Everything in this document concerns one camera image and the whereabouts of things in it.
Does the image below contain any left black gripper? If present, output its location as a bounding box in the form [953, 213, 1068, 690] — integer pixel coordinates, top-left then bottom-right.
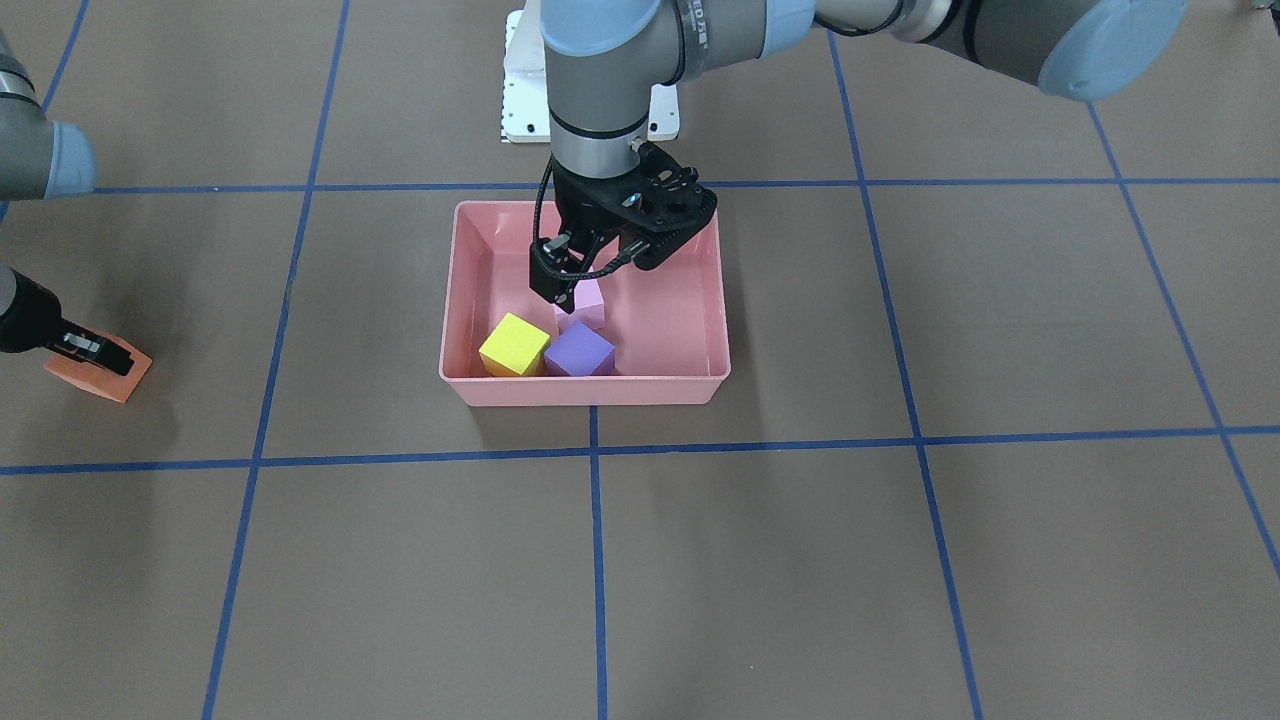
[529, 142, 718, 313]

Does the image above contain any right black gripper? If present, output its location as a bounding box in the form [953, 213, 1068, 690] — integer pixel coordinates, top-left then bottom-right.
[1, 266, 134, 377]

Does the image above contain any orange foam cube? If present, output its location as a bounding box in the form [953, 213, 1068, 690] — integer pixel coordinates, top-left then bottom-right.
[44, 329, 152, 404]

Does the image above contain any pink foam cube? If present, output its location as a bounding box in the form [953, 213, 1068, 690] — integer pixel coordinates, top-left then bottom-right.
[553, 281, 605, 334]

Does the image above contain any purple foam cube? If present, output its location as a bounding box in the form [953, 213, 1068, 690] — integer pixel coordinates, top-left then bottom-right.
[544, 322, 616, 377]

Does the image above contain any yellow foam cube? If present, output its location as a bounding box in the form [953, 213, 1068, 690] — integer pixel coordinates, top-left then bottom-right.
[477, 313, 552, 378]

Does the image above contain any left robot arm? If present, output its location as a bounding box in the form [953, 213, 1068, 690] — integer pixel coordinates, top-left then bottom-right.
[527, 1, 1187, 313]

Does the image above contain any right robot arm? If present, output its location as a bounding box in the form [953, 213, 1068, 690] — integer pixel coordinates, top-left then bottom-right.
[1, 37, 134, 377]

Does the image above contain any pink plastic bin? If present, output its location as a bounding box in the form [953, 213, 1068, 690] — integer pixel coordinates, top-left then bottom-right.
[438, 201, 731, 407]

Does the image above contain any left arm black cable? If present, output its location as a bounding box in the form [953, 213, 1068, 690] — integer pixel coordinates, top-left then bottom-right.
[532, 154, 641, 283]

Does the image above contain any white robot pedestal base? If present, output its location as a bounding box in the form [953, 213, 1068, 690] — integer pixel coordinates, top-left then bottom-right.
[500, 1, 640, 143]

